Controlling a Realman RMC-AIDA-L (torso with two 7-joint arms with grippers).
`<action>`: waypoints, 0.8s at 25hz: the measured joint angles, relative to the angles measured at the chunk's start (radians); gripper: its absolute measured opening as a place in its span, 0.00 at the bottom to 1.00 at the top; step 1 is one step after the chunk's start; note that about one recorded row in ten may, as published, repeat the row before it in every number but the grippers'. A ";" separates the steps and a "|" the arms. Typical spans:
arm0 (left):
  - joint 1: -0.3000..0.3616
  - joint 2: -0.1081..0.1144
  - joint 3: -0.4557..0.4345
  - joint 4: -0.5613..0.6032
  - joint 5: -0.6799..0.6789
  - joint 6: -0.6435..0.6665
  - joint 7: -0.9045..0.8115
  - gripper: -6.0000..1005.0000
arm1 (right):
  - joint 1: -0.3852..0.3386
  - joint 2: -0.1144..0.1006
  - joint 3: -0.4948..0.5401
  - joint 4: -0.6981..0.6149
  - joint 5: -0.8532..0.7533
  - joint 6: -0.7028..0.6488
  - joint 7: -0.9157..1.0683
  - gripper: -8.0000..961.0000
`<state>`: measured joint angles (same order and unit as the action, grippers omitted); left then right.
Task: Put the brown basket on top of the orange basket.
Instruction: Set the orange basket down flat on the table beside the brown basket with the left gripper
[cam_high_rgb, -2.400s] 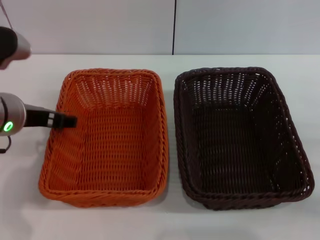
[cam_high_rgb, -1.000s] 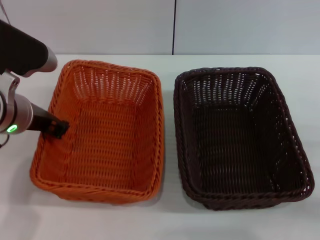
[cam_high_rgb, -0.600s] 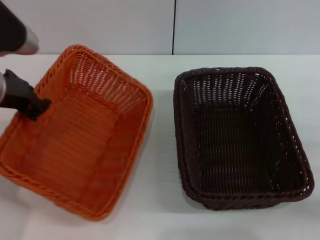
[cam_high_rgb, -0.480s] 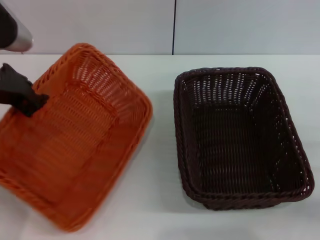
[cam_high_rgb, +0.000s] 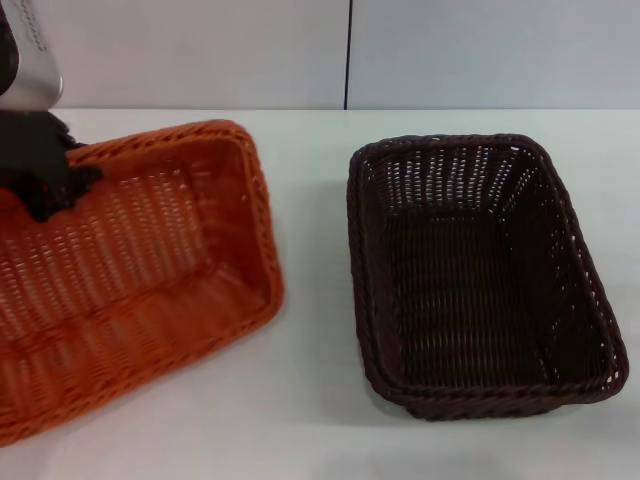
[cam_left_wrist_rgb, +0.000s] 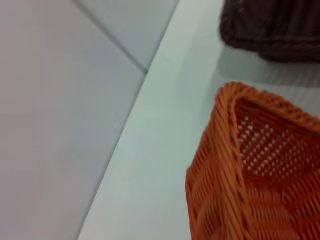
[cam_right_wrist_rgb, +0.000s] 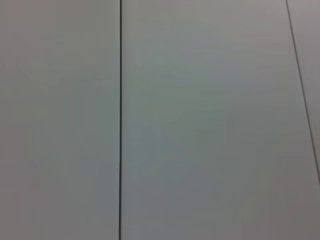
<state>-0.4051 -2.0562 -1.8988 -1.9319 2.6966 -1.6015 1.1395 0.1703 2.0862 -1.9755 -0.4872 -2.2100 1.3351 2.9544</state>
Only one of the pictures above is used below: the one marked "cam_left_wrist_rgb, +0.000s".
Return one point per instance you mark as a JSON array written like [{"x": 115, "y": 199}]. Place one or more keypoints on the dark brown woven basket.
[{"x": 270, "y": 27}]

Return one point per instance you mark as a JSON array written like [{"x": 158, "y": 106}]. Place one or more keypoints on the orange woven basket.
[{"x": 262, "y": 175}]

